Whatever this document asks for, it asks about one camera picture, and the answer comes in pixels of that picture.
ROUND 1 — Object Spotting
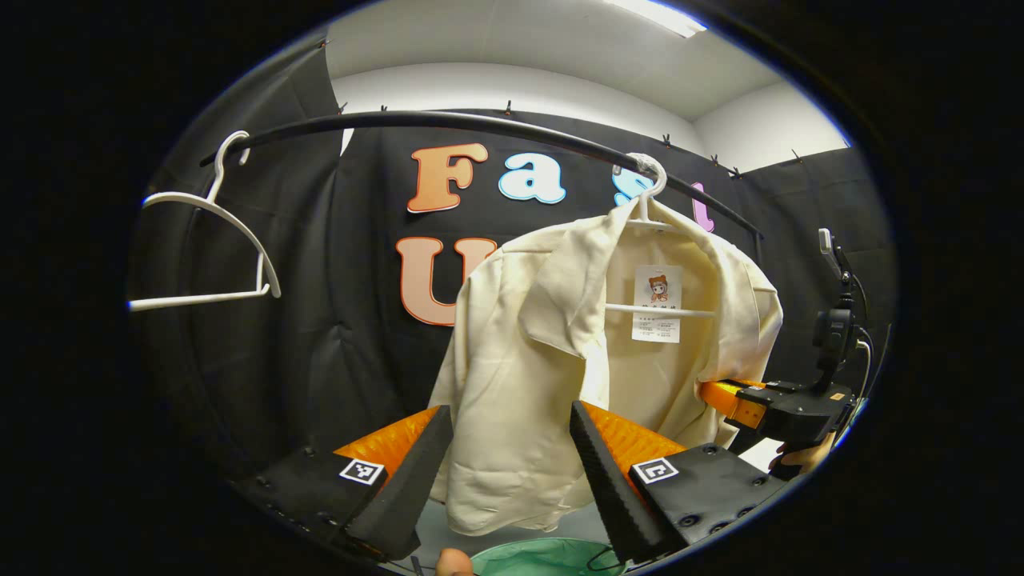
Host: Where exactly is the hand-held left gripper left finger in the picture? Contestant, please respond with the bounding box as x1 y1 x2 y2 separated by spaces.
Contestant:
232 405 455 562

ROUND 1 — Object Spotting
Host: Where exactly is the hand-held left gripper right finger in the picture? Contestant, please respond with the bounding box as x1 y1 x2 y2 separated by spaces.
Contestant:
569 402 789 566

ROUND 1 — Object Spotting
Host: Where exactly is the green laundry hamper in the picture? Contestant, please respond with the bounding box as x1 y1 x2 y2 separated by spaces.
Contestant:
468 538 629 576

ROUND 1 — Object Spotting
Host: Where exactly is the cream short-sleeved shirt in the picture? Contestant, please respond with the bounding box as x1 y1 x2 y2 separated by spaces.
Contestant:
430 196 785 537

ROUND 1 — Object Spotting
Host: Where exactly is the white hanger with wrapped hook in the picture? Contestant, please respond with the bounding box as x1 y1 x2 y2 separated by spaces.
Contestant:
604 152 717 319

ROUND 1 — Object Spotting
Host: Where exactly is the white plastic hanger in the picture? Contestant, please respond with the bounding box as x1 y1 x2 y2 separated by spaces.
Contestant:
128 130 282 313

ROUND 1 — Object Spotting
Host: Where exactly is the black backdrop cloth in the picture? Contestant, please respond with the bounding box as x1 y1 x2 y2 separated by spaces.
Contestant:
128 36 897 513

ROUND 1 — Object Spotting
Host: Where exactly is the row of black backdrop clips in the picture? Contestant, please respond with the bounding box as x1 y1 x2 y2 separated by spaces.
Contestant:
316 36 805 181

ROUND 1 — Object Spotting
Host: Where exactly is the ceiling light panel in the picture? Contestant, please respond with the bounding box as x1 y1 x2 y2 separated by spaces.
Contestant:
604 0 709 38

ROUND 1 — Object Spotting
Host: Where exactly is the black clothes rail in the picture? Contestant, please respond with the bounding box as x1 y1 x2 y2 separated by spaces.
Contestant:
198 110 765 241

